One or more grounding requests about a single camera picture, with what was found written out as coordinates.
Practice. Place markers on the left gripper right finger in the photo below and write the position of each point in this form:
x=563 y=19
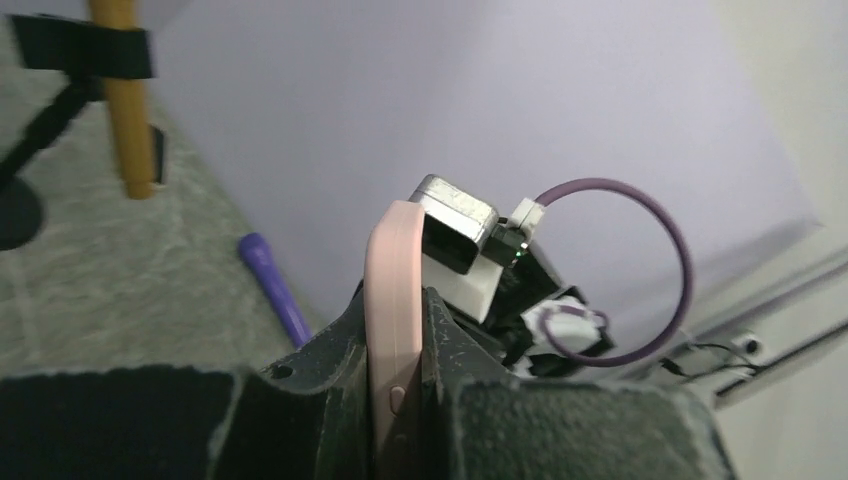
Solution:
x=479 y=421

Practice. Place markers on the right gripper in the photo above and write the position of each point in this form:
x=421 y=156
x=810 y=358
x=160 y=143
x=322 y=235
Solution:
x=533 y=310

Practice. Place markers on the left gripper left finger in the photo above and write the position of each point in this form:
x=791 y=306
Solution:
x=303 y=417

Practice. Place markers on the pink phone case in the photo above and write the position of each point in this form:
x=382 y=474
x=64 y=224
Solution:
x=393 y=311

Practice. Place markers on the purple microphone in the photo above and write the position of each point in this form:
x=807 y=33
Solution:
x=257 y=255

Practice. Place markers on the gold microphone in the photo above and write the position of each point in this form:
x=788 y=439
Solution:
x=131 y=136

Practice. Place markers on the black microphone stand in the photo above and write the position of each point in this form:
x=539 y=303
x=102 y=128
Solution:
x=87 y=54

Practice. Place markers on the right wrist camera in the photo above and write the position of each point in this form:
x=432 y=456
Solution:
x=483 y=265

